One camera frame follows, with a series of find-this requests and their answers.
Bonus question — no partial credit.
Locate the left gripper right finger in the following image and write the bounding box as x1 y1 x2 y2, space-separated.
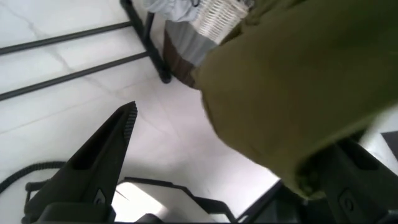
315 138 398 224

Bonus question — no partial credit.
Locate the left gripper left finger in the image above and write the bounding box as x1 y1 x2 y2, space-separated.
23 101 138 223

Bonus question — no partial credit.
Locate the green garment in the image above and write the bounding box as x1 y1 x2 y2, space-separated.
191 0 398 200

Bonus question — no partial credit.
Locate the black clothes rack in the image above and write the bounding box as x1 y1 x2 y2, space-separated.
0 0 172 102

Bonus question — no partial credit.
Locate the white laundry basket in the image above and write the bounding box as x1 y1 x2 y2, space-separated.
162 0 256 90

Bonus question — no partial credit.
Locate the pale grey garment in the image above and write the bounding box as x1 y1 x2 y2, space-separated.
142 0 201 23

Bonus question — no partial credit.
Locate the black cable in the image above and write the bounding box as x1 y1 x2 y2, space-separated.
0 161 67 194

